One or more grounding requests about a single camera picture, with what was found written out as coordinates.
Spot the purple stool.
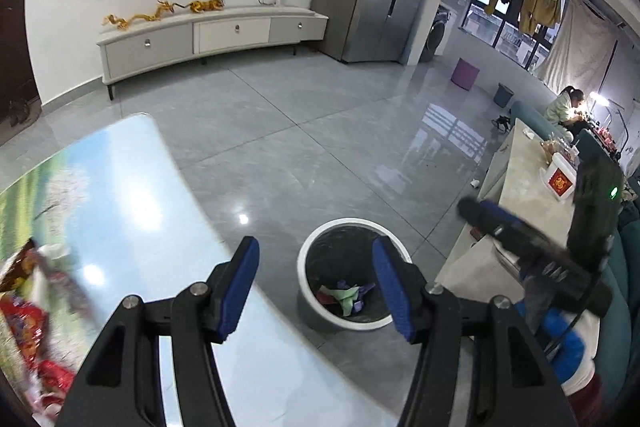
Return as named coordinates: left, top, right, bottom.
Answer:
left=450, top=59, right=480, bottom=90

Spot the green paper scrap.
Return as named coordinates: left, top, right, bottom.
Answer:
left=327, top=285, right=366, bottom=317

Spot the white round trash bin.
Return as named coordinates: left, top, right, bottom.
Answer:
left=296, top=217, right=423, bottom=334

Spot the clear food bag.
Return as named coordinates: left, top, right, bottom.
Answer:
left=541, top=138, right=580, bottom=160

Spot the desk lamp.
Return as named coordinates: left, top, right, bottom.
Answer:
left=589, top=91, right=632, bottom=160

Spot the grey washing machine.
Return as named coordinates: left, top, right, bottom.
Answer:
left=419, top=4, right=453, bottom=62

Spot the yellow hanging jacket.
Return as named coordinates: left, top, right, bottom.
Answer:
left=517, top=0, right=563, bottom=36

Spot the white grey television cabinet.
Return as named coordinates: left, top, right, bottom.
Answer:
left=96, top=5, right=330, bottom=100

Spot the marble coffee table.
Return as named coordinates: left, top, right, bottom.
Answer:
left=435, top=118, right=581, bottom=308

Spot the golden dragon ornament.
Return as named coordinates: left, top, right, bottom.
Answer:
left=102, top=0, right=177, bottom=30

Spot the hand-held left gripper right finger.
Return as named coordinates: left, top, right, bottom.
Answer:
left=371, top=236, right=576, bottom=427

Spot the black bin liner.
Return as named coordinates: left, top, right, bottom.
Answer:
left=305, top=226, right=401, bottom=323

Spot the grey waste bin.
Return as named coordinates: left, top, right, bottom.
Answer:
left=494, top=83, right=516, bottom=108

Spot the white red box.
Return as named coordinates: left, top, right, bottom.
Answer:
left=542, top=152, right=581, bottom=198

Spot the purple wrapper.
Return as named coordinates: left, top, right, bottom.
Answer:
left=350, top=279, right=377, bottom=313

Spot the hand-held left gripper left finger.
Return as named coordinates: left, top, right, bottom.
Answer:
left=57, top=236, right=261, bottom=427

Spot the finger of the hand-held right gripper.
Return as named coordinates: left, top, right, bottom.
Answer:
left=457, top=196, right=531, bottom=253

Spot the dark brown door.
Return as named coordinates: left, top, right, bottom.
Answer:
left=0, top=0, right=39, bottom=128

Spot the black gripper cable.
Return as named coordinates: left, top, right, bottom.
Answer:
left=542, top=277, right=601, bottom=360

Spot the white hanging sheet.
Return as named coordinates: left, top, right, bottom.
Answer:
left=537, top=0, right=621, bottom=95

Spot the orange snack packet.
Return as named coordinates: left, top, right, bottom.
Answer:
left=0, top=247, right=51, bottom=294

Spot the red blue snack packet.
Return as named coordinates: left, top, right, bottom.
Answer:
left=0, top=294, right=48, bottom=358

